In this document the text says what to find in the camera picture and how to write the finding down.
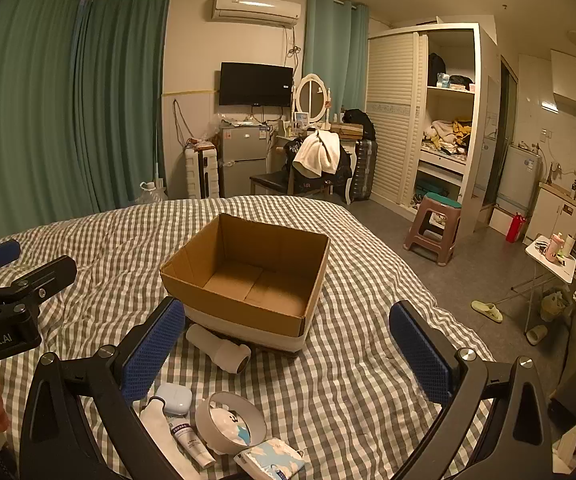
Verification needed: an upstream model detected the white folding table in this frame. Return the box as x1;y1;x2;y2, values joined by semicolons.
510;234;576;334

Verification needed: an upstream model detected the white washing machine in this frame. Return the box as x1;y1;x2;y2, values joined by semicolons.
495;143;543;212

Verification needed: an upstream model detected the white floor box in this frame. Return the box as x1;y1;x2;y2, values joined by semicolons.
487;206;512;235

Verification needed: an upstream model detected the brown plastic stool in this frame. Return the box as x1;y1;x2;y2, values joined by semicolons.
403;192;463;266

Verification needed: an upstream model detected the white towel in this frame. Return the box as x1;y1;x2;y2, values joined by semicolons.
292;129;343;179

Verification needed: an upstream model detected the white dressing table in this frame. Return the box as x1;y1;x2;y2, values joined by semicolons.
274;131;360;161

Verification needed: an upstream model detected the white wardrobe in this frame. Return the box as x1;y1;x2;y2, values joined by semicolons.
365;22;490;235

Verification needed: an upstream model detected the pile of clothes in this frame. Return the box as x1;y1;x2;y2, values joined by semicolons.
422;118;472;157

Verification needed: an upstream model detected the black backpack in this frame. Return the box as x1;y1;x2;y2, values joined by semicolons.
427;52;448;87

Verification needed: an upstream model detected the small white labelled tube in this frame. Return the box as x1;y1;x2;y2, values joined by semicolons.
167;417;217;470

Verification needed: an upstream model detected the red fire extinguisher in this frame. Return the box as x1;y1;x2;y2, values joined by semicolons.
505;212;529;245

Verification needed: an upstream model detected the dark grey suitcase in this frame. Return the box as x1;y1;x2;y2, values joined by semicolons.
352;138;379;204

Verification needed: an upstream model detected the floral tissue packet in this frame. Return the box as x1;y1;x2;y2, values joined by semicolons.
232;437;307;480

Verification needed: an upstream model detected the white air conditioner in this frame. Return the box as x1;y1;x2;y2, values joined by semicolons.
211;0;303;29

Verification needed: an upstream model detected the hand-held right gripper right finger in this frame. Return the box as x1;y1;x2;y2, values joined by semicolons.
389;301;555;480

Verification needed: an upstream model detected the black bench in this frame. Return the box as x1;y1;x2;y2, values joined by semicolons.
248;170;295;196

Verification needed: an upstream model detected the white kitchen counter cabinet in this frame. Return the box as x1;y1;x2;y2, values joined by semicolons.
522;182;576;247

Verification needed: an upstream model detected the light blue earbuds case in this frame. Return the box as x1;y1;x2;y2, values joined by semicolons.
155;382;194;417

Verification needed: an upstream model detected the open cardboard box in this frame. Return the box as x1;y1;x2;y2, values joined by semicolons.
159;212;331;354

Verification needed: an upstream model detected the black bag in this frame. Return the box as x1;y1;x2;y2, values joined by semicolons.
341;108;377;141

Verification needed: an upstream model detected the dark wooden chair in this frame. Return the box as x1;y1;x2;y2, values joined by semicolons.
287;136;355;206

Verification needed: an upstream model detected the light blue curtain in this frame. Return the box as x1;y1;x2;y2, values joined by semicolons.
301;0;370;113

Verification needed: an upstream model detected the grey small fridge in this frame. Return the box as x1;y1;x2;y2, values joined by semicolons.
217;124;272;199

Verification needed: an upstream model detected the green curtain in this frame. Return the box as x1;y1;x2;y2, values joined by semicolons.
74;0;173;215
0;0;88;257

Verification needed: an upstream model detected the black wall television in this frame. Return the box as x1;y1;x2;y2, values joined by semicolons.
218;61;295;109

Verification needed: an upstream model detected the white suitcase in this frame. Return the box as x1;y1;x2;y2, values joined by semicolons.
184;146;219;200

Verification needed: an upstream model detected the white cylindrical bottle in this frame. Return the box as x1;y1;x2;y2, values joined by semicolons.
185;323;253;375

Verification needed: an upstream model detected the clear plastic bag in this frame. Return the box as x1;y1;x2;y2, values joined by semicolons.
139;179;167;205

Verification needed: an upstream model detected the white oval mirror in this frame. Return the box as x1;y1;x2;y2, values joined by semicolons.
295;73;330;124

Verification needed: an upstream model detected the clear tape roll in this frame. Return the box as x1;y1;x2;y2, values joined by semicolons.
195;391;268;456

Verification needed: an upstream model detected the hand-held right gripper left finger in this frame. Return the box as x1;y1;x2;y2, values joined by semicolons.
19;296;189;480

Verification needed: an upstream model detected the large white squeezed tube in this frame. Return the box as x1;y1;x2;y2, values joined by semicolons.
138;396;200;480

